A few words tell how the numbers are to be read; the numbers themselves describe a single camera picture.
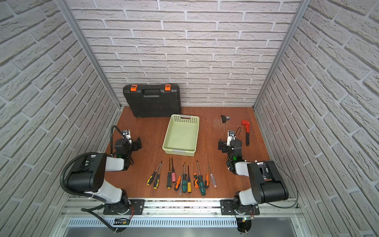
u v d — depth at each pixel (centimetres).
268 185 44
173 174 83
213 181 81
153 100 96
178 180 81
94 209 60
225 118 110
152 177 82
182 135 103
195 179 81
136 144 85
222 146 84
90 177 45
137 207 73
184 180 81
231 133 80
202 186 79
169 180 81
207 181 81
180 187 79
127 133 81
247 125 107
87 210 63
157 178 83
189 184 80
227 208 74
